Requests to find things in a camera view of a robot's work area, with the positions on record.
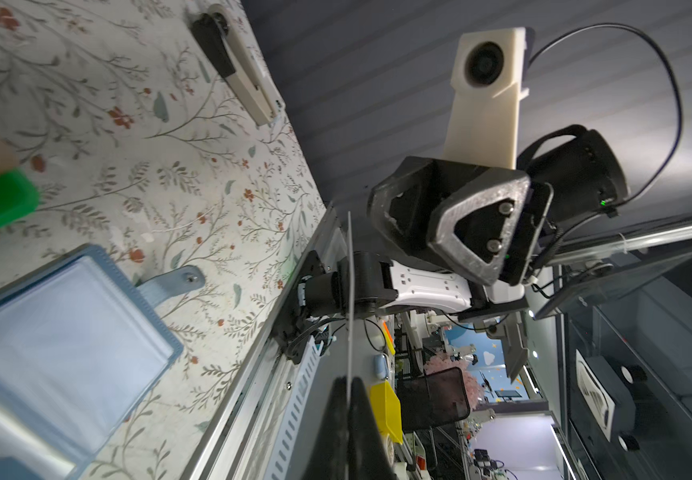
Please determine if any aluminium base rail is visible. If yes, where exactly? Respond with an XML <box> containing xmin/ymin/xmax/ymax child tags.
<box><xmin>182</xmin><ymin>205</ymin><xmax>346</xmax><ymax>479</ymax></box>

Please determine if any black VIP card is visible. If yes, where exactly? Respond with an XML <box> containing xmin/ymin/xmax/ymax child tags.
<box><xmin>346</xmin><ymin>211</ymin><xmax>356</xmax><ymax>410</ymax></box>

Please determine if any blue leather card holder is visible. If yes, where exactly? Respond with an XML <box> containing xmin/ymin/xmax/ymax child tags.
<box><xmin>0</xmin><ymin>244</ymin><xmax>206</xmax><ymax>479</ymax></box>

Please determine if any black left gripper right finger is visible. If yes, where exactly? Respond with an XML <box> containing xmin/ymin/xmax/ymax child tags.
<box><xmin>348</xmin><ymin>378</ymin><xmax>396</xmax><ymax>480</ymax></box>

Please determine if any thin black right cable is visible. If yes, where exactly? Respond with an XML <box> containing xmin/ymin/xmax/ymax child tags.
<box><xmin>525</xmin><ymin>22</ymin><xmax>684</xmax><ymax>208</ymax></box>

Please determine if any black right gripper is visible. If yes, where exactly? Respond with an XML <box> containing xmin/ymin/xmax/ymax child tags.
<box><xmin>367</xmin><ymin>125</ymin><xmax>628</xmax><ymax>285</ymax></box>

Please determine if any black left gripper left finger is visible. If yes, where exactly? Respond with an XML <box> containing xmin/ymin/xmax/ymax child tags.
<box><xmin>303</xmin><ymin>377</ymin><xmax>349</xmax><ymax>480</ymax></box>

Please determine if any beige black stapler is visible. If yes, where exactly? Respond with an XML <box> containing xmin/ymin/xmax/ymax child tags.
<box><xmin>191</xmin><ymin>4</ymin><xmax>285</xmax><ymax>126</ymax></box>

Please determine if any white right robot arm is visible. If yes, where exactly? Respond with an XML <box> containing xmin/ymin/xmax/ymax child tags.
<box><xmin>297</xmin><ymin>125</ymin><xmax>628</xmax><ymax>318</ymax></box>

